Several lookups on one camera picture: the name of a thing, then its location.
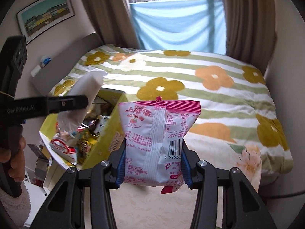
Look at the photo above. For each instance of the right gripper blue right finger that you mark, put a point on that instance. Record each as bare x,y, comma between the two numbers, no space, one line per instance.
242,206

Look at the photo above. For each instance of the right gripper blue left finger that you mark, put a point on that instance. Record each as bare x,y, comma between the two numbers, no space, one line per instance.
64,207

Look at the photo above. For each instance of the white small snack packet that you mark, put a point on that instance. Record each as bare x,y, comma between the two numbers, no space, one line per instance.
83,92

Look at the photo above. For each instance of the pink white snack bag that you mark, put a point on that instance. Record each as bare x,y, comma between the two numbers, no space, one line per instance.
154,133

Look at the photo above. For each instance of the left fuzzy sleeve forearm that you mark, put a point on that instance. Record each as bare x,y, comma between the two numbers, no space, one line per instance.
17,208

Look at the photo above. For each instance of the person's left hand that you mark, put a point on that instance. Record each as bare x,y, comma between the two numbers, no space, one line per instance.
17,163

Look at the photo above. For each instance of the grey headboard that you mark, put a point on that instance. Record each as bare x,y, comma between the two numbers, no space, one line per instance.
62,64

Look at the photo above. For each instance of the red white shrimp flakes bag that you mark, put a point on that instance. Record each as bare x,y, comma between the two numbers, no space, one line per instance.
64,143

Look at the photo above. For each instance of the items on headboard shelf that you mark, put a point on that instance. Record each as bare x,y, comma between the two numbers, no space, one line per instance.
43,62

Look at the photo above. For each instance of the floral striped green quilt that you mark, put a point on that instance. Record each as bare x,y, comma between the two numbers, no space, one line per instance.
238,117

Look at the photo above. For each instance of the yellow-green cardboard box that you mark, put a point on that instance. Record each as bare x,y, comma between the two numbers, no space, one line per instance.
100,133

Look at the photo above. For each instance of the framed houses picture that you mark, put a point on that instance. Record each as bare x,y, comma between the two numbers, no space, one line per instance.
42,15

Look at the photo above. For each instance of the left brown curtain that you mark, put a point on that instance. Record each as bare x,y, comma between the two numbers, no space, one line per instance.
112,21

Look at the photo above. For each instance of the brown curtain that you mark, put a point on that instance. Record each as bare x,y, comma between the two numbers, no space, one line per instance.
112,21
250,31

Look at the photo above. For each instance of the right brown curtain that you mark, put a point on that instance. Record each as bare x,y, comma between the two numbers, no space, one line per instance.
250,31

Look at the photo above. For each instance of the light blue hanging cloth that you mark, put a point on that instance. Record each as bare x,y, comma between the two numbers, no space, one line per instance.
189,25

